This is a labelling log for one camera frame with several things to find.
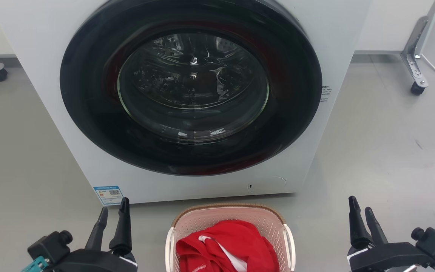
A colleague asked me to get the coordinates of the white washing machine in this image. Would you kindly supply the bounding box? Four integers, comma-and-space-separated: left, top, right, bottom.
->
0, 0, 371, 207

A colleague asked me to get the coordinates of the silver metal leg with caster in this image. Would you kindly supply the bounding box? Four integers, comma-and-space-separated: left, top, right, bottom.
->
400, 0, 435, 96

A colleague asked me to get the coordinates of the red garment with white trim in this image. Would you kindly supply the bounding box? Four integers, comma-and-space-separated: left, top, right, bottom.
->
176, 220, 280, 272

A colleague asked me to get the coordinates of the small printed text sticker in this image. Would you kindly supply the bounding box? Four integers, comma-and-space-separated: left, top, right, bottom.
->
319, 85, 333, 104

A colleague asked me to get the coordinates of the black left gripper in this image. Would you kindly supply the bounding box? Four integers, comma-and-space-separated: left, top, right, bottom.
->
53, 197, 139, 272

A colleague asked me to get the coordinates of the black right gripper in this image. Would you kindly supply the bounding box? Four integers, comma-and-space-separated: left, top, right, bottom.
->
347, 196, 434, 272

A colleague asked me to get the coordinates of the pink plastic laundry basket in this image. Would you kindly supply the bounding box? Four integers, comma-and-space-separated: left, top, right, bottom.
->
165, 203, 296, 272

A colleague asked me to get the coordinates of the round white filter cover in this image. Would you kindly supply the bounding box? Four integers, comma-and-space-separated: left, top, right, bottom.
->
247, 176, 287, 194

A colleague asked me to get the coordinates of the black round glass washer door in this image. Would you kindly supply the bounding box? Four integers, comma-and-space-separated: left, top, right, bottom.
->
60, 0, 323, 177

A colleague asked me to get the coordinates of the blue energy label sticker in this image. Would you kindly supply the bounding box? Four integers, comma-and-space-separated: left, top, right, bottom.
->
93, 185, 125, 206

